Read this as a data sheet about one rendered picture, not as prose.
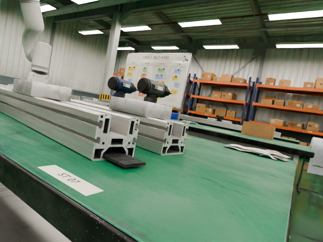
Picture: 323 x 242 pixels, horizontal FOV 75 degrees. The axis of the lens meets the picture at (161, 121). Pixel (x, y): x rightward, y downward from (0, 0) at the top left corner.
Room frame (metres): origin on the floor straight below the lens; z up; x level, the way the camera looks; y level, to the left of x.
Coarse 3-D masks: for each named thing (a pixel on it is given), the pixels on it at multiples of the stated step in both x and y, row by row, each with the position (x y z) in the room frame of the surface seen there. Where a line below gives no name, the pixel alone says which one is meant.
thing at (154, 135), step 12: (108, 108) 0.68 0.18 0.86; (144, 120) 0.56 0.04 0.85; (156, 120) 0.53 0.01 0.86; (168, 120) 0.60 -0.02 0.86; (144, 132) 0.55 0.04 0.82; (156, 132) 0.53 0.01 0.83; (168, 132) 0.52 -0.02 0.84; (180, 132) 0.57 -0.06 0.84; (144, 144) 0.55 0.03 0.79; (156, 144) 0.52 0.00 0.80; (168, 144) 0.53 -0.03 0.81; (180, 144) 0.57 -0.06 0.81
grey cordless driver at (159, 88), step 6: (144, 78) 0.80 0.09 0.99; (138, 84) 0.81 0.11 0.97; (144, 84) 0.79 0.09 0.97; (150, 84) 0.80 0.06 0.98; (156, 84) 0.83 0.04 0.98; (162, 84) 0.87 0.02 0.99; (138, 90) 0.81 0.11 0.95; (144, 90) 0.79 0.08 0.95; (150, 90) 0.80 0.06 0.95; (156, 90) 0.82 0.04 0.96; (162, 90) 0.86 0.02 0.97; (168, 90) 0.91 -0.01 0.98; (150, 96) 0.83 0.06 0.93; (156, 96) 0.85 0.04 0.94; (162, 96) 0.88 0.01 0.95; (156, 102) 0.87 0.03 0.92
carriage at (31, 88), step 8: (16, 80) 0.65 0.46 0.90; (24, 80) 0.61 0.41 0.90; (16, 88) 0.64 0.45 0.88; (24, 88) 0.60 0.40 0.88; (32, 88) 0.57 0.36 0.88; (40, 88) 0.58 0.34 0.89; (48, 88) 0.60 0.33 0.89; (56, 88) 0.62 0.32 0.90; (64, 88) 0.63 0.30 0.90; (40, 96) 0.59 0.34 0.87; (48, 96) 0.60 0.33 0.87; (56, 96) 0.62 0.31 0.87; (64, 96) 0.64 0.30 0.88
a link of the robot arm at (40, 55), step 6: (36, 42) 1.15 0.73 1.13; (42, 42) 1.15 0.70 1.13; (36, 48) 1.15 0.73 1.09; (42, 48) 1.15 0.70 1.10; (48, 48) 1.17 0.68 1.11; (30, 54) 1.17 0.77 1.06; (36, 54) 1.14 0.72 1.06; (42, 54) 1.15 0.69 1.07; (48, 54) 1.18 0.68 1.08; (36, 60) 1.14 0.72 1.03; (42, 60) 1.15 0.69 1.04; (48, 60) 1.18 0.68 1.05; (42, 66) 1.16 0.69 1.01; (48, 66) 1.19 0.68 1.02
